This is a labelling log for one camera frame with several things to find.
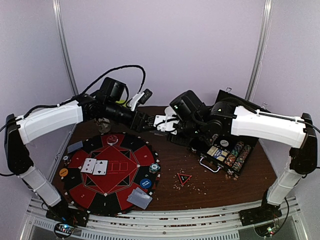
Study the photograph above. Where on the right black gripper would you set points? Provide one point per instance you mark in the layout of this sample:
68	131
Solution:
178	128

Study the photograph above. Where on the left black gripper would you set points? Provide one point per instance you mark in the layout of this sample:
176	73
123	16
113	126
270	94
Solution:
138	126

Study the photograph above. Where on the single blue playing card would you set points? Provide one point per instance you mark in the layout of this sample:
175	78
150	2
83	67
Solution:
74	147

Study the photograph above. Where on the teal poker chip stack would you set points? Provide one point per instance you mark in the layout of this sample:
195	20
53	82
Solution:
154	168

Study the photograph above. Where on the clubs face-up card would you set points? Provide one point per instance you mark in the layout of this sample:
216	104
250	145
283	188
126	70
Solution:
100	168

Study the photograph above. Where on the three of diamonds card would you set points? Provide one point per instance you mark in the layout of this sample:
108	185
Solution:
88	165

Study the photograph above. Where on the small poker chip stack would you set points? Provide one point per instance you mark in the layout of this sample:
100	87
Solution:
66	160

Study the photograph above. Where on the orange big blind button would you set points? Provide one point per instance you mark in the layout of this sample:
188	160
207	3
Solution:
63	172

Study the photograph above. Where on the dealt blue card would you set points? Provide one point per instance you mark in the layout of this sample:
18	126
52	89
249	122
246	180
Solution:
139	193
139	202

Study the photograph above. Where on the blue playing card deck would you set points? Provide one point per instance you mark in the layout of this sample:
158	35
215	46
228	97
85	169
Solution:
159	133

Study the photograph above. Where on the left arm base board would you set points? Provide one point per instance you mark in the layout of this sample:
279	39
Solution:
64	227

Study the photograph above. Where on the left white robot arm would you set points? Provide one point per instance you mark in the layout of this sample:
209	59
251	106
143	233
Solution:
42	121

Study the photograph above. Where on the right arm base board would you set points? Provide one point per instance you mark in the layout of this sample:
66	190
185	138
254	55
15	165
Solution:
262	217

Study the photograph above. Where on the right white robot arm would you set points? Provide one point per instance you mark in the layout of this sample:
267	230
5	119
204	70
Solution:
294	131

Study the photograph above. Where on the green bowl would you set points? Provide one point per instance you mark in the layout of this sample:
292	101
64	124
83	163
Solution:
121	102

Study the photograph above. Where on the white printed mug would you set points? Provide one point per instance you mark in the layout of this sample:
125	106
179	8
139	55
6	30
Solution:
103	125

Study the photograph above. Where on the white round button in case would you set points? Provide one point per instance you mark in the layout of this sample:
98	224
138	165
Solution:
224	143

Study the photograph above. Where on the clear dealer button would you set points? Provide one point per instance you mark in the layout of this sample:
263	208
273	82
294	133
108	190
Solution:
112	140

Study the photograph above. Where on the boxed card deck in case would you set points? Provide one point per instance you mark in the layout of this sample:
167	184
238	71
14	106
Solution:
217	153

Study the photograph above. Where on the black poker chip case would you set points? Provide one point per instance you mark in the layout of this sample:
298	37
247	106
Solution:
200	148

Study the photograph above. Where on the red black triangle token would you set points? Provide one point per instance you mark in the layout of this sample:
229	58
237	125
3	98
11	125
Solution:
183	178

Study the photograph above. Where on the poker chip row two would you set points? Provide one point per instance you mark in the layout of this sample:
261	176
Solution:
240	160

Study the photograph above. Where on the round red black poker mat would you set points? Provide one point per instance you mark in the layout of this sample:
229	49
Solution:
128	163

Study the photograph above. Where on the blue small blind button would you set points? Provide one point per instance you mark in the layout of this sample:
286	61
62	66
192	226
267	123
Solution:
145	183

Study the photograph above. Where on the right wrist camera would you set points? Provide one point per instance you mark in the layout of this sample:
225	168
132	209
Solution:
165	123

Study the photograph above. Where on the chrome case handle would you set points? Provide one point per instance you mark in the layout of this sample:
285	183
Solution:
208	165

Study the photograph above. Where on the aluminium front rail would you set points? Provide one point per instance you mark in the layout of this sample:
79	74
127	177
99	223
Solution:
217	223

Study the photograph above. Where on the left aluminium post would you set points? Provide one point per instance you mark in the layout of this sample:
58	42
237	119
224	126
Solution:
64	48

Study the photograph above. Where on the aluminium post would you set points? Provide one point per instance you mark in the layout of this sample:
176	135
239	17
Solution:
261	48
64	48

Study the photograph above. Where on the right aluminium post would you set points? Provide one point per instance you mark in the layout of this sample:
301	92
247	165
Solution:
261	48

